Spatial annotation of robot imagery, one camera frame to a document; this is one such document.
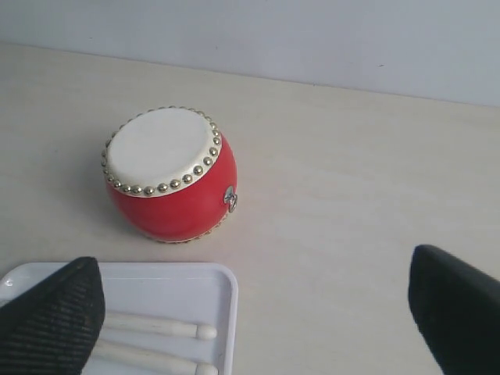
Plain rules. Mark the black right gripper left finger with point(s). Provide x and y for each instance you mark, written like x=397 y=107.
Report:
x=53 y=327

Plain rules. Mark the white plastic tray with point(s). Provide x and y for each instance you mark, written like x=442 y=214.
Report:
x=195 y=292

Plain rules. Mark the small red drum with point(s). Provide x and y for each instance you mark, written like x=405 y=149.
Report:
x=171 y=173

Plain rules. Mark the white wooden drumstick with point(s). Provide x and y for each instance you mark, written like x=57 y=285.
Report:
x=150 y=360
x=156 y=325

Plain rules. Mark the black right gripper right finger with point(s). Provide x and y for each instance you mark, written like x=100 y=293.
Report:
x=456 y=309

